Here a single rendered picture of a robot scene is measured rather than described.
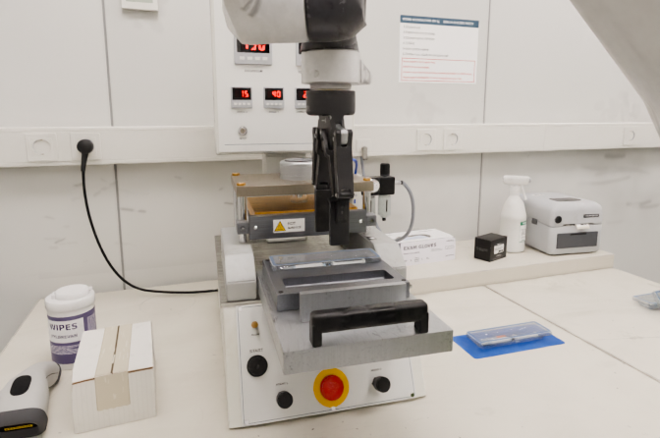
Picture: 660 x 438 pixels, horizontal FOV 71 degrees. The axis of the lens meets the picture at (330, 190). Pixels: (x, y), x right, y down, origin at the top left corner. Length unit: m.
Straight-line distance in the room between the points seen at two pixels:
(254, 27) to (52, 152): 0.86
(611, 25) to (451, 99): 1.47
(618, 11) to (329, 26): 0.45
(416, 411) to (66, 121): 1.10
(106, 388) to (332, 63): 0.61
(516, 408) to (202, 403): 0.54
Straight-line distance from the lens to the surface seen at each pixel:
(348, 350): 0.59
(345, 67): 0.68
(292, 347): 0.58
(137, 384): 0.87
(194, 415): 0.88
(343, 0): 0.60
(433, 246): 1.46
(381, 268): 0.77
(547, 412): 0.93
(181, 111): 1.40
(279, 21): 0.61
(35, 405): 0.90
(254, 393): 0.83
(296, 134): 1.10
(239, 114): 1.08
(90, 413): 0.89
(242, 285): 0.81
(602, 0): 0.20
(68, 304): 1.04
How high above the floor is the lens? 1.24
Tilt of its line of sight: 9 degrees down
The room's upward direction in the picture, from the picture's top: straight up
